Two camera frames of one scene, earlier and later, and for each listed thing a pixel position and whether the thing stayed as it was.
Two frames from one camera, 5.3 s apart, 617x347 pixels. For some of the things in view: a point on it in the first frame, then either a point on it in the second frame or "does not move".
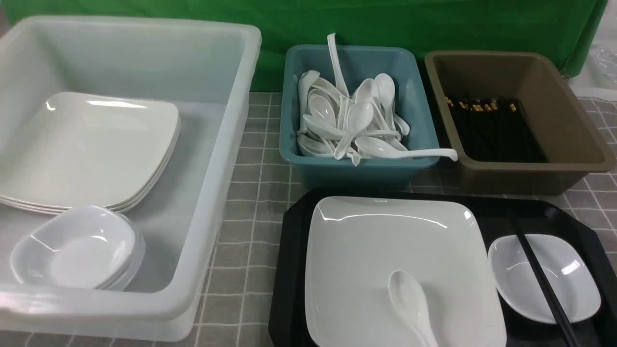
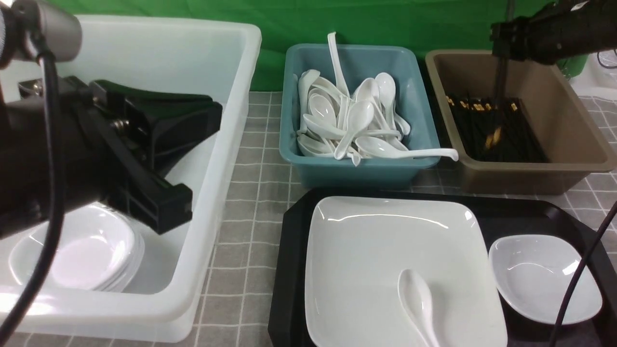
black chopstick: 565,326 → 501,63
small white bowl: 571,280 does not move
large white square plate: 355,245 does not move
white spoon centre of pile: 360,117 does not move
